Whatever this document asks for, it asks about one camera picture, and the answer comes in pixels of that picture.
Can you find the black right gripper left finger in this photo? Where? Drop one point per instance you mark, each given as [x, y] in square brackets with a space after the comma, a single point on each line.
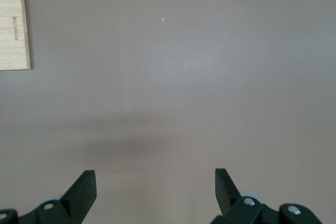
[81, 195]

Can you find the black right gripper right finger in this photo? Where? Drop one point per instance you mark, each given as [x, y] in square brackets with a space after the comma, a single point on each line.
[225, 195]

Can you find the bamboo cutting board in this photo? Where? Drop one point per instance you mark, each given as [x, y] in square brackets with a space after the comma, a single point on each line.
[13, 37]

